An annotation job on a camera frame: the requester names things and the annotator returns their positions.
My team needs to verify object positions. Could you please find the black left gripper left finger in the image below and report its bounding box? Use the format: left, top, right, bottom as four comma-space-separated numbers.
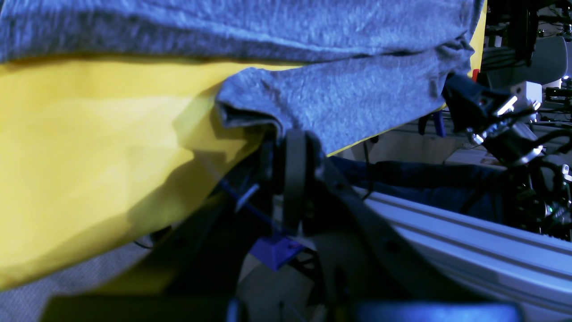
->
42, 135, 276, 322

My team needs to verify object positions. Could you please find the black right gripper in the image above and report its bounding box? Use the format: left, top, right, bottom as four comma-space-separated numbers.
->
442, 73, 543, 164

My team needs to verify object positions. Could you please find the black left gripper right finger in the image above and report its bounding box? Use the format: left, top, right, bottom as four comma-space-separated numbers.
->
281, 130, 523, 322

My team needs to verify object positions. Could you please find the grey long-sleeve T-shirt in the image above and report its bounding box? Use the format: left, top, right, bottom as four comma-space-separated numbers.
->
1, 0, 484, 153

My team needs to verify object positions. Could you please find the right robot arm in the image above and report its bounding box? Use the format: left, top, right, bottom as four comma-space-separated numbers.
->
442, 73, 571, 241

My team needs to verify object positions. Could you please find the blue plastic clamp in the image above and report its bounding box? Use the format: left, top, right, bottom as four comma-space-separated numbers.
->
219, 178, 308, 271

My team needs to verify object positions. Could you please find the yellow table cloth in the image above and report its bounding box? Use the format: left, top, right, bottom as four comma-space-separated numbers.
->
0, 0, 488, 291

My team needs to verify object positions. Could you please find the aluminium table frame rail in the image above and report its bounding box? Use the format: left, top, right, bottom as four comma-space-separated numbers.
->
366, 192, 572, 322

